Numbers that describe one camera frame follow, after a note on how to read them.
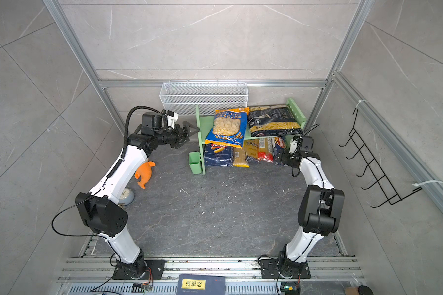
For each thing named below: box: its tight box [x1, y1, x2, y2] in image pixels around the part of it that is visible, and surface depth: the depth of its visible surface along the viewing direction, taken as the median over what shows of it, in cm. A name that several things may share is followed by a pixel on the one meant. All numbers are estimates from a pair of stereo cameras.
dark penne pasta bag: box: [247, 103, 304, 138], surface depth 86 cm
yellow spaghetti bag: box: [232, 146, 250, 168], surface depth 94 cm
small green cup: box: [188, 151, 202, 174], surface depth 103 cm
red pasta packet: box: [258, 137, 276, 164], surface depth 99 cm
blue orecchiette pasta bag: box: [204, 106, 250, 149], surface depth 83 cm
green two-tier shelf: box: [195, 97, 308, 176], surface depth 86 cm
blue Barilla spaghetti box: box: [273, 136, 287, 165], surface depth 100 cm
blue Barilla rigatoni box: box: [203, 143, 234, 168], surface depth 92 cm
